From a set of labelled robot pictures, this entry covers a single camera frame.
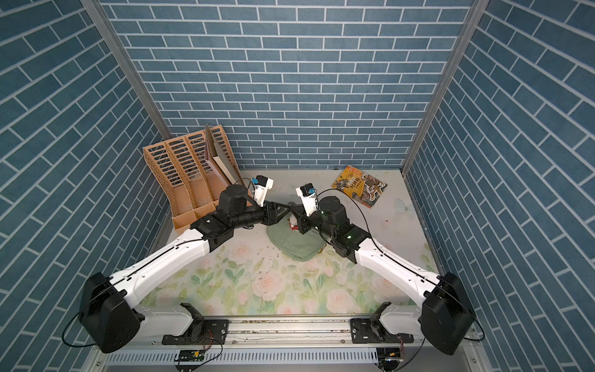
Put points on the colourful comic booklet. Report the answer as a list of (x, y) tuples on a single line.
[(360, 186)]

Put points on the green circuit board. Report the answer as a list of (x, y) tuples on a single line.
[(190, 356)]

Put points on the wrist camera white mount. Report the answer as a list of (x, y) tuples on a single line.
[(307, 193), (261, 186)]

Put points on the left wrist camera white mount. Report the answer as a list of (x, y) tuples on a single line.
[(261, 186)]

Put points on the aluminium mounting rail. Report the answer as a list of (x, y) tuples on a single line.
[(308, 330)]

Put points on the floral table mat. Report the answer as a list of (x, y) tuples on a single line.
[(249, 276)]

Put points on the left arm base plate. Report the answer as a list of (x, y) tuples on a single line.
[(200, 330)]

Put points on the green corduroy shoulder bag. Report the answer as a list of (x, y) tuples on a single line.
[(297, 246)]

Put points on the beige file folder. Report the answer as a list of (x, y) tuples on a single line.
[(233, 173)]

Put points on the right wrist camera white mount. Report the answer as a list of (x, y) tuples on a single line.
[(307, 193)]

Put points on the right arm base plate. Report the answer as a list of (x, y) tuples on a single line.
[(371, 330)]

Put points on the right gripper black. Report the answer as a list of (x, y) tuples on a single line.
[(303, 220)]

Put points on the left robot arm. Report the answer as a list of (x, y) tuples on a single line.
[(110, 311)]

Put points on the red white kitty charm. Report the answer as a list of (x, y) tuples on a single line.
[(293, 223)]

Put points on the pink file folder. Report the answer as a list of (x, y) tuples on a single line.
[(214, 160)]

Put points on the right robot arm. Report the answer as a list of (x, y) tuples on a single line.
[(446, 311)]

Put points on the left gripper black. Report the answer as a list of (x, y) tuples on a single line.
[(269, 215)]

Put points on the peach plastic file organizer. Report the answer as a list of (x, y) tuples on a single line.
[(180, 168)]

